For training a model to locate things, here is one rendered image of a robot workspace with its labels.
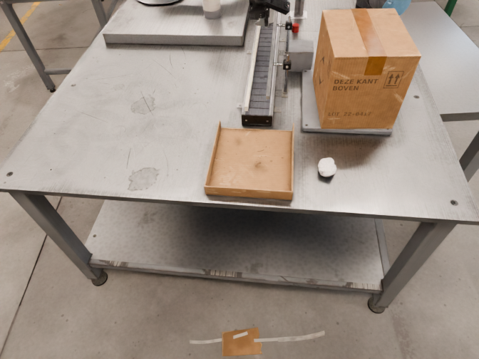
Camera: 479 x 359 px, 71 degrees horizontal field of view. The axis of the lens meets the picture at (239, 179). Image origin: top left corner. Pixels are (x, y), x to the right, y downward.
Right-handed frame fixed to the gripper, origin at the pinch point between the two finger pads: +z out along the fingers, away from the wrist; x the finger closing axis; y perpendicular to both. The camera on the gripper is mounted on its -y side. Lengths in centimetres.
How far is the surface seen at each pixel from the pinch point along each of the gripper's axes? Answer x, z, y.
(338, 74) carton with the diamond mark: 43, -40, -24
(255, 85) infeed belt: 34.9, -13.9, 2.3
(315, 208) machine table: 82, -35, -19
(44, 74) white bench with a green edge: -23, 101, 180
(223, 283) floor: 116, 41, 15
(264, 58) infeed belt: 18.3, -4.3, 0.0
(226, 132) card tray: 56, -21, 11
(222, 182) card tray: 76, -32, 9
